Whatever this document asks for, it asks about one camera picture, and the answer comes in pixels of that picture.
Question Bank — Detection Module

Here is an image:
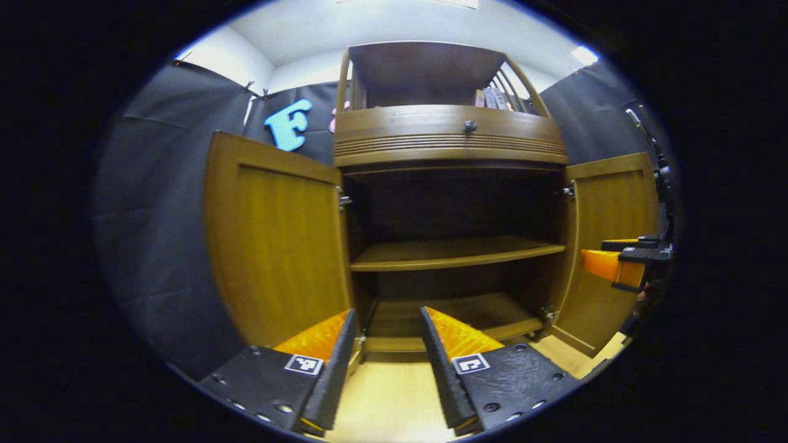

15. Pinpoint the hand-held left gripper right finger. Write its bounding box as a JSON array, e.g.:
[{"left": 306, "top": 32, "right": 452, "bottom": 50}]
[{"left": 420, "top": 306, "right": 581, "bottom": 437}]

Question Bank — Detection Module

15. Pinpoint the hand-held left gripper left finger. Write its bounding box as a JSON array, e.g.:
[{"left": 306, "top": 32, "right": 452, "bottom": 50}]
[{"left": 198, "top": 308, "right": 359, "bottom": 437}]

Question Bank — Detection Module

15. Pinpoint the wooden shoe cabinet door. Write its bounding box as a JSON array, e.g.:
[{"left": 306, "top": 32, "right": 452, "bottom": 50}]
[
  {"left": 548, "top": 152, "right": 659, "bottom": 359},
  {"left": 203, "top": 130, "right": 355, "bottom": 348}
]

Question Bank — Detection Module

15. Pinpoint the wooden cabinet drawer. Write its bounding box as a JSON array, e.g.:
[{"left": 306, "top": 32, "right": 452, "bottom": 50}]
[{"left": 334, "top": 105, "right": 569, "bottom": 167}]

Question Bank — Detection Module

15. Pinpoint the wooden inner shelf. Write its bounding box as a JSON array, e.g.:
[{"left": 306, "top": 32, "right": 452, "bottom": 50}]
[{"left": 350, "top": 236, "right": 566, "bottom": 273}]

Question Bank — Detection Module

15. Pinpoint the black backdrop cloth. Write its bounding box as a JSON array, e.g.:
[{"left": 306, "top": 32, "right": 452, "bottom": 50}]
[{"left": 91, "top": 58, "right": 672, "bottom": 379}]

